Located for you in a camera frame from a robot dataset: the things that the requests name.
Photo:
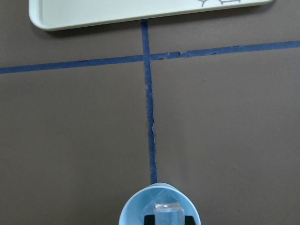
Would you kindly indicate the cream bear tray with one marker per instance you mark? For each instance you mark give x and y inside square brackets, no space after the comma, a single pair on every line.
[53,15]

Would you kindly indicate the light blue cup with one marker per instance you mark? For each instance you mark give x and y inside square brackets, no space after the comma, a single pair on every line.
[143,202]

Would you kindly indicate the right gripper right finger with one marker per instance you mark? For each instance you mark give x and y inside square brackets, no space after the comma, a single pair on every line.
[189,220]

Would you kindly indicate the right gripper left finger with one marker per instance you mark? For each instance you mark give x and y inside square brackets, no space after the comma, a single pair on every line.
[149,220]

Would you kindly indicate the clear ice cube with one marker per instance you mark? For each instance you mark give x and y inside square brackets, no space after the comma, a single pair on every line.
[169,214]

